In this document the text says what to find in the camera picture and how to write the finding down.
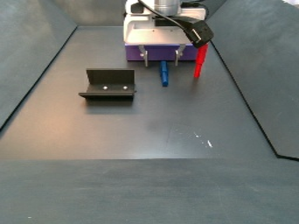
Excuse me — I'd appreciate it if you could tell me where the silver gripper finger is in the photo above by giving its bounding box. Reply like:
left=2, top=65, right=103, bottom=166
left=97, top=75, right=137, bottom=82
left=137, top=45, right=148, bottom=67
left=175, top=44, right=185, bottom=67

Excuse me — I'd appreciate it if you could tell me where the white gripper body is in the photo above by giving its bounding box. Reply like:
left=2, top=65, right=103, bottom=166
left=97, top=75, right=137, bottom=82
left=124, top=0, right=207, bottom=45

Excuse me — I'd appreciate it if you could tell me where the blue peg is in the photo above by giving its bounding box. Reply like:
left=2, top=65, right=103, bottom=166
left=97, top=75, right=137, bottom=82
left=160, top=60, right=168, bottom=87

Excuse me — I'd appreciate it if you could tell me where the black angle fixture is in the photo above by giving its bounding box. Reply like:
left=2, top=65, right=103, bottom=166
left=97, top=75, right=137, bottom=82
left=78, top=68, right=136, bottom=99

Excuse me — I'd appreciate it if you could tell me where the purple base block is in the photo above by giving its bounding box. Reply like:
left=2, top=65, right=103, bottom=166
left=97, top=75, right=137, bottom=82
left=125, top=45, right=197, bottom=61

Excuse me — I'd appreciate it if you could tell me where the red peg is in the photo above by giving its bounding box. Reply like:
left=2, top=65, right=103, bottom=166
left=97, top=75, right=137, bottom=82
left=193, top=45, right=208, bottom=78

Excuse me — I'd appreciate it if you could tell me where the black camera cable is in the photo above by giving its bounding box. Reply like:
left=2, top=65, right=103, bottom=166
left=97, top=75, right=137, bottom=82
left=136, top=0, right=196, bottom=33

